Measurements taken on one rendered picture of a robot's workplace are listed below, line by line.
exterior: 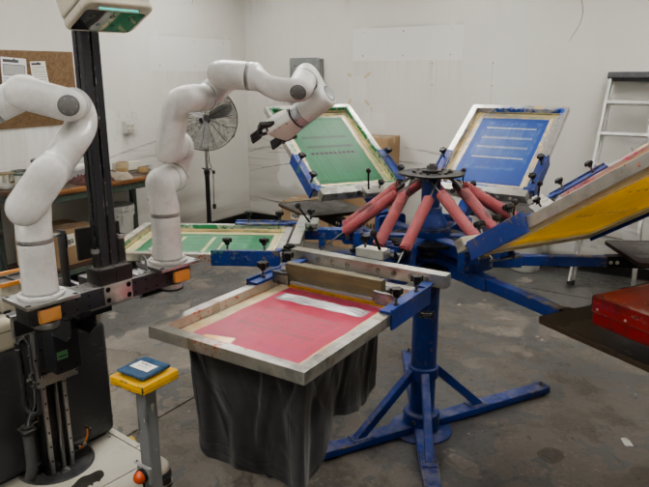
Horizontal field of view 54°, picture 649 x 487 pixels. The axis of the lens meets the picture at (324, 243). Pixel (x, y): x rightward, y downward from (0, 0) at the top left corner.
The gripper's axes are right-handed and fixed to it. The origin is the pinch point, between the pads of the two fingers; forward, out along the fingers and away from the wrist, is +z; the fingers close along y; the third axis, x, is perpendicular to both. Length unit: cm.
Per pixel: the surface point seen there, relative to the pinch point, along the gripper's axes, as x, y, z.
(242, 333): 56, 3, 26
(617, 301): 80, -52, -68
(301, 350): 68, 0, 7
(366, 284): 47, -37, 2
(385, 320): 63, -27, -7
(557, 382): 91, -238, 21
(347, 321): 59, -25, 6
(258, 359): 69, 18, 8
